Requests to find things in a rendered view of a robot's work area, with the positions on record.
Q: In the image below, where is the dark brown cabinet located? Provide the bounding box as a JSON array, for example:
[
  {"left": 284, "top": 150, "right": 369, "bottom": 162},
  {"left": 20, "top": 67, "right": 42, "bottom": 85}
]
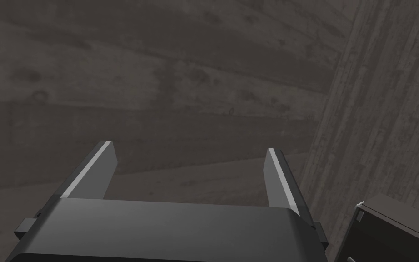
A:
[{"left": 334, "top": 193, "right": 419, "bottom": 262}]

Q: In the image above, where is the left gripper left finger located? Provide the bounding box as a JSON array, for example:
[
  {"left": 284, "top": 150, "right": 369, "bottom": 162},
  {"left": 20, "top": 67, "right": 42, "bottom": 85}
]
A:
[{"left": 51, "top": 140, "right": 119, "bottom": 201}]

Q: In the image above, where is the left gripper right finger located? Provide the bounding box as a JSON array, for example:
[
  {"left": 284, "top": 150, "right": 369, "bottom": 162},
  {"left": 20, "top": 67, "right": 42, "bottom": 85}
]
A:
[{"left": 262, "top": 147, "right": 315, "bottom": 223}]

